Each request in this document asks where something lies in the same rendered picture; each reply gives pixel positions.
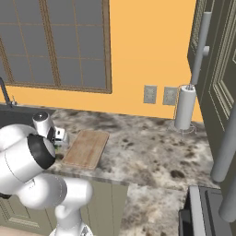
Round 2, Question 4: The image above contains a dark sink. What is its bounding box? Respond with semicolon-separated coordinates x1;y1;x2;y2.
0;103;57;131

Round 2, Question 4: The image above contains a dark olive panelled fridge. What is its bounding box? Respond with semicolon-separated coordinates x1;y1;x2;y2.
186;0;236;213

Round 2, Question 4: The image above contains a grey wall socket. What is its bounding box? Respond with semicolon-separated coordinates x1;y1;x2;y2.
162;86;179;107
143;84;159;105

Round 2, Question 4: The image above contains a dark tap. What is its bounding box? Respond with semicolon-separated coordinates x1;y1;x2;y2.
0;77;17;109

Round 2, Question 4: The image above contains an olive cupboard door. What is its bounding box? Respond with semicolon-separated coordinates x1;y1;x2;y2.
80;180;114;236
0;195;58;236

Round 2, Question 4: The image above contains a grey bar handle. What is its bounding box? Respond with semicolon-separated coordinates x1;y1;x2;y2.
218;174;236;223
209;100;236;184
190;11;213;86

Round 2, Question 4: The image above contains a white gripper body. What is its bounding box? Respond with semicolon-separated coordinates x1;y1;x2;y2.
54;135;70;148

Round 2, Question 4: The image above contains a white paper towel roll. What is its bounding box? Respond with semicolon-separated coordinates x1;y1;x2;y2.
173;86;197;131

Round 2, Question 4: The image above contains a wooden cutting board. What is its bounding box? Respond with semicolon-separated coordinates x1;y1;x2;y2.
61;129;111;171

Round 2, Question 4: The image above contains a black and silver cooker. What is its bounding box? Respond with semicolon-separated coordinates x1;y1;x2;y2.
177;184;236;236

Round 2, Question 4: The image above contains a wire paper towel stand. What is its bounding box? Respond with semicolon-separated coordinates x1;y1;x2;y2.
167;84;198;137

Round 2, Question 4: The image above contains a brown framed window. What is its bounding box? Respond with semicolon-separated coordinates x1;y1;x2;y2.
0;0;112;95

